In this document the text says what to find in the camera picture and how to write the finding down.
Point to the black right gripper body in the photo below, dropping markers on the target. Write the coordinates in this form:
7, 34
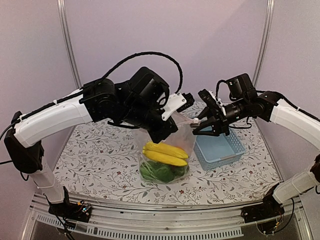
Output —
223, 122

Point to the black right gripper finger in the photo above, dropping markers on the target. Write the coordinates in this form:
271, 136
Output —
207, 115
206, 129

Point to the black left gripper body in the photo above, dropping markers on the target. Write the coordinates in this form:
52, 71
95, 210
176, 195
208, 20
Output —
141, 117

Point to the blue perforated plastic basket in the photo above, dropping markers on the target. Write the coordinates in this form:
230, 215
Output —
216, 151

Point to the yellow toy banana bunch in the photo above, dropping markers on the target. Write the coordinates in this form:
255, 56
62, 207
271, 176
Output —
165, 154

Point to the clear zip top bag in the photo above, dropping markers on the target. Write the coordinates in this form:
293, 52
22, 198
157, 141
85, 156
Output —
184, 130

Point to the green toy cabbage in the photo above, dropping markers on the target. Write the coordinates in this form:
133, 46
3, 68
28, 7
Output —
151, 170

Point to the green toy bell pepper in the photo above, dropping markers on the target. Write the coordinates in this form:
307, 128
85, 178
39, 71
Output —
170, 173

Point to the orange toy orange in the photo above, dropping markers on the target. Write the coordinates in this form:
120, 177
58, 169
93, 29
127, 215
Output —
183, 143

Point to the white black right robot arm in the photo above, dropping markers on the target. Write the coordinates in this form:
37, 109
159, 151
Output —
272, 107

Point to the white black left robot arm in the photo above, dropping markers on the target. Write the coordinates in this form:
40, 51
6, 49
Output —
142, 102

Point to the floral patterned table mat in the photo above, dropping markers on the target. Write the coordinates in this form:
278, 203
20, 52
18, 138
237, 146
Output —
101, 161

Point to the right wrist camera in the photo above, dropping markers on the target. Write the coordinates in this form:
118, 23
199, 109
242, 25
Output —
209, 99

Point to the aluminium front rail frame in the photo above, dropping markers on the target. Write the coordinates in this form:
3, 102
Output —
122, 220

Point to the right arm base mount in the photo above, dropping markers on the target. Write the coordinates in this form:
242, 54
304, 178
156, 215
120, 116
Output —
269, 208

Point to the right aluminium corner post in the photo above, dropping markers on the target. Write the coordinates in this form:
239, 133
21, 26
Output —
270, 5

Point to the aluminium corner post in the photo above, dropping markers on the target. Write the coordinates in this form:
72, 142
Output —
270, 5
61, 7

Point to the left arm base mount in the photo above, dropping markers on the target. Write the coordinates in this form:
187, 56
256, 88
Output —
79, 211

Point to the left aluminium corner post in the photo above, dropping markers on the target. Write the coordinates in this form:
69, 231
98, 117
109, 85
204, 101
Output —
61, 7

